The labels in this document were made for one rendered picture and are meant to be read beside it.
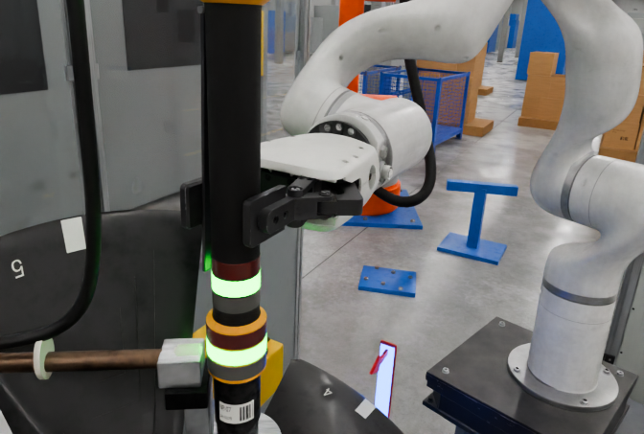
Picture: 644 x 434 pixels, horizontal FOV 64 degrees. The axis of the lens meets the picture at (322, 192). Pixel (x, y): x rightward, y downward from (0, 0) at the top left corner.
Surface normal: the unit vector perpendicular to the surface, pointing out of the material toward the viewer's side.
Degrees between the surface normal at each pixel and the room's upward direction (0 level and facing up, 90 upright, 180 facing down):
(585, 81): 107
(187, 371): 90
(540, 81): 90
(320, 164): 8
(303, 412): 10
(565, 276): 91
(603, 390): 1
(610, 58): 99
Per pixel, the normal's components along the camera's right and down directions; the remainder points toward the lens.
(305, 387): 0.22, -0.89
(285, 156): -0.03, -0.90
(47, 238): 0.25, -0.40
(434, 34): -0.33, 0.71
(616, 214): -0.82, 0.13
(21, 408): 0.02, -0.22
